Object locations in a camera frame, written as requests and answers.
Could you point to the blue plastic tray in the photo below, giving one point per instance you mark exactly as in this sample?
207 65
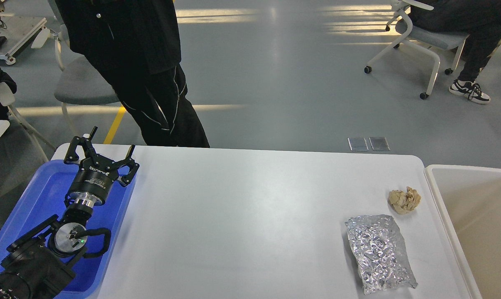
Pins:
43 198

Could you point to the left metal floor plate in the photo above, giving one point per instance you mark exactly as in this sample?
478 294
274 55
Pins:
358 144

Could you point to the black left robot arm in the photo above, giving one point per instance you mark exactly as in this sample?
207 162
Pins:
60 233

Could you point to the white chair at left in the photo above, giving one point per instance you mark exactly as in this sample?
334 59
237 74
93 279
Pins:
8 88

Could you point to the white wheeled office chair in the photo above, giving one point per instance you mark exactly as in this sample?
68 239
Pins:
421 39

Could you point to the standing person in black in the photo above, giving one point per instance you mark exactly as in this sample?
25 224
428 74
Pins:
135 46

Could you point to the right metal floor plate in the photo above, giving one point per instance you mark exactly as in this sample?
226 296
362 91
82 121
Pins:
379 144

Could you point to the crumpled beige paper ball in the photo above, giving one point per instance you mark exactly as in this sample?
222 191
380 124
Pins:
404 202

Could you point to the white plastic bin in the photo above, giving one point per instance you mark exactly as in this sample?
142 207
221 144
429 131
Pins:
469 200

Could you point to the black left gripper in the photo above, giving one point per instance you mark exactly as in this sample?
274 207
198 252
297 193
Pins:
93 181

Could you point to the seated person in black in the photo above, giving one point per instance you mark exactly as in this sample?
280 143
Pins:
481 20

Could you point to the grey chair white frame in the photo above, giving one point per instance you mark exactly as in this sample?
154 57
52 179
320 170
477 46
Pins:
79 83

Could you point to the crumpled silver foil bag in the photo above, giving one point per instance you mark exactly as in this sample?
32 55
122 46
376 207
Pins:
380 252

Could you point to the metal floor plate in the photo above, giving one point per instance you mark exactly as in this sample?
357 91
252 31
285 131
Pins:
358 144
379 144

